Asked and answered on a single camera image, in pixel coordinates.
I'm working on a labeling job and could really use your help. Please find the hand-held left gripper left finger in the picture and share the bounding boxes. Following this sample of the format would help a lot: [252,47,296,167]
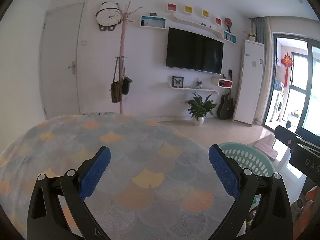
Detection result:
[26,145,112,240]

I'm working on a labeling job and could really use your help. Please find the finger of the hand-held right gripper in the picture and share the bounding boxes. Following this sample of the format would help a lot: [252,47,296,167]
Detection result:
[274,125,298,151]
[296,127,320,147]

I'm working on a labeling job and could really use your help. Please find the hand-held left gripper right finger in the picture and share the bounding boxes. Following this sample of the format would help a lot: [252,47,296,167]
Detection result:
[207,144,293,240]

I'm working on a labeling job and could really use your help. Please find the green plastic basket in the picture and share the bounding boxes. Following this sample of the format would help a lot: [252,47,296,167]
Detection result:
[219,142,275,204]

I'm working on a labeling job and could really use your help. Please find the person's right hand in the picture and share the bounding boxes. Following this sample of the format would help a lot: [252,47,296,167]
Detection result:
[293,185,320,239]

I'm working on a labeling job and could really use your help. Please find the white washing machine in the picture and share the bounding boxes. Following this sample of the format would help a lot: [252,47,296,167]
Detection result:
[271,90,285,122]

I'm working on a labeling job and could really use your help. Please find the scale pattern blanket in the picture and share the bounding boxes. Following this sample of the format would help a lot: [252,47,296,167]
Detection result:
[0,112,240,240]

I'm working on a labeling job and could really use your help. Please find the glass sliding door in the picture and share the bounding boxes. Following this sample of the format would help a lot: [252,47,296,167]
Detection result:
[271,31,320,135]

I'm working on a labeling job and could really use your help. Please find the black acoustic guitar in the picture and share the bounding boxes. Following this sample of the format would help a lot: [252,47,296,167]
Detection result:
[217,69,235,120]

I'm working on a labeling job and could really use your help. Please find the white refrigerator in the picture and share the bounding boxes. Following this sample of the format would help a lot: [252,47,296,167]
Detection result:
[234,39,265,125]

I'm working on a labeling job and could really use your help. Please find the grey curtain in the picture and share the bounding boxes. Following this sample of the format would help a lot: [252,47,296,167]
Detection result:
[250,16,274,124]

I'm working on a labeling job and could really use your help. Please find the potted green plant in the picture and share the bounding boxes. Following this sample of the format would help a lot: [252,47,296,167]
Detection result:
[181,92,218,127]

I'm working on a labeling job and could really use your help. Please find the red knot hanging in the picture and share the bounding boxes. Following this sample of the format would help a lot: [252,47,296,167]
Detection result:
[281,52,293,84]

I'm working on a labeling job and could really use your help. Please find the red and white cube box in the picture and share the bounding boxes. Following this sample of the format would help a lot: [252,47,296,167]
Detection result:
[217,78,233,88]

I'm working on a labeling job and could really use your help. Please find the brown hanging bag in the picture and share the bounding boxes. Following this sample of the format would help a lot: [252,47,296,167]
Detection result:
[110,56,123,103]

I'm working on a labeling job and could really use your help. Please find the black hanging bag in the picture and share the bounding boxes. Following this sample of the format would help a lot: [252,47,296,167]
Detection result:
[122,57,133,95]

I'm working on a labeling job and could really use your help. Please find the flower vase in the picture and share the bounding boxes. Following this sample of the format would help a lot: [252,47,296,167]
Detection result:
[244,29,257,42]

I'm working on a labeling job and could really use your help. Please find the small blue cube shelf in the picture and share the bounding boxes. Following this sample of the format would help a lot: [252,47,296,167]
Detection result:
[223,30,237,44]

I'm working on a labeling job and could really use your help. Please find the pink coat rack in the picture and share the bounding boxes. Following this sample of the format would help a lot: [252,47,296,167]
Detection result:
[116,0,143,115]

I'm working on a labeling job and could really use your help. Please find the white door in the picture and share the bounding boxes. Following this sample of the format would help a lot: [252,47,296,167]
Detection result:
[40,2,85,120]

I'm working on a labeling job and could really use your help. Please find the long blue cube shelf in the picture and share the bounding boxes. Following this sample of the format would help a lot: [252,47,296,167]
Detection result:
[138,15,167,30]

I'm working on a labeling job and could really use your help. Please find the white wavy wall shelf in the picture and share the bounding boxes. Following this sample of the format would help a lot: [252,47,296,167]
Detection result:
[170,12,224,39]
[156,81,220,96]

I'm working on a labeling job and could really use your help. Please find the black wall television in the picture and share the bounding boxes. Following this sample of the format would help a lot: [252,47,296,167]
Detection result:
[166,27,224,75]

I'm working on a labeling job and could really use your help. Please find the panda wall clock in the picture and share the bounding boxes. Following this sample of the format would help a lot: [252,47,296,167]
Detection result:
[95,2,123,32]

